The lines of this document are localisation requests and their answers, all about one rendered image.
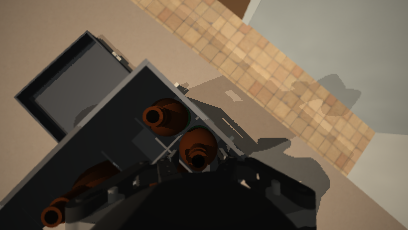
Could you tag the dark grey crate with dividers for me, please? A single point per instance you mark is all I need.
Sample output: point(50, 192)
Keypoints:
point(113, 130)

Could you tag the brown glass bottle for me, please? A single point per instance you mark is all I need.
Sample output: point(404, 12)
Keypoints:
point(167, 117)
point(54, 215)
point(181, 168)
point(198, 147)

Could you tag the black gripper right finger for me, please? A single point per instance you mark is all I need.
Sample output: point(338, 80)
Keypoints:
point(296, 200)

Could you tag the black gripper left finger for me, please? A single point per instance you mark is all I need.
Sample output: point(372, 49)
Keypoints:
point(86, 209)

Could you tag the black rectangular tray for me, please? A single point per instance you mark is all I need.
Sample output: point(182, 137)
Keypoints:
point(70, 87)

